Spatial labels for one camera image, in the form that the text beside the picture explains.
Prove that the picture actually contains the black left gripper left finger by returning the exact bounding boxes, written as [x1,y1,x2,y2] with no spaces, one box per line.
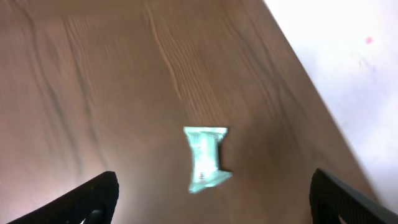
[10,171,119,224]

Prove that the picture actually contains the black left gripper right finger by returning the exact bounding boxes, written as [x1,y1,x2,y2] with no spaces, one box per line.
[309,169,397,224]

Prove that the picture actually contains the mint green packet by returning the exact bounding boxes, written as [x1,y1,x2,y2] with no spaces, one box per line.
[183,127,232,194]

